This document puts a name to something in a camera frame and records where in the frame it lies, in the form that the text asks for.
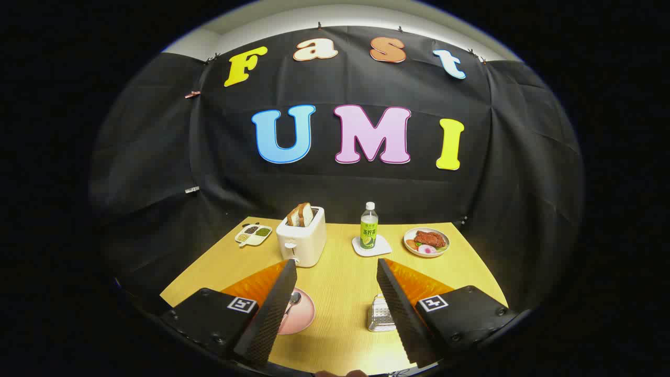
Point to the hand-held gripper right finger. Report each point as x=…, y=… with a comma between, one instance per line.
x=400, y=309

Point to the pink round plate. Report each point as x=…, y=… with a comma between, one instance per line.
x=303, y=317

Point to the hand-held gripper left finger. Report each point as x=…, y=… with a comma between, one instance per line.
x=272, y=309

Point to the cream plate of food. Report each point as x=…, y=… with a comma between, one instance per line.
x=442, y=250

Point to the brown crust bread slice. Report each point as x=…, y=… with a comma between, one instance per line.
x=294, y=215

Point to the brown meat piece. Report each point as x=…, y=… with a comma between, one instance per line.
x=430, y=239

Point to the white divided bean dish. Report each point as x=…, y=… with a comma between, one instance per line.
x=253, y=234

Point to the white toaster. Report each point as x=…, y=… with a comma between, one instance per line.
x=306, y=243

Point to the pink round food slice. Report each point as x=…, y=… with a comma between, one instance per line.
x=426, y=249

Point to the white square coaster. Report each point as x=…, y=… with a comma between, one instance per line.
x=384, y=247

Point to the green label drink bottle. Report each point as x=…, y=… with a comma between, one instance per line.
x=369, y=233

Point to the orange clip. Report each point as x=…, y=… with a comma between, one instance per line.
x=192, y=95

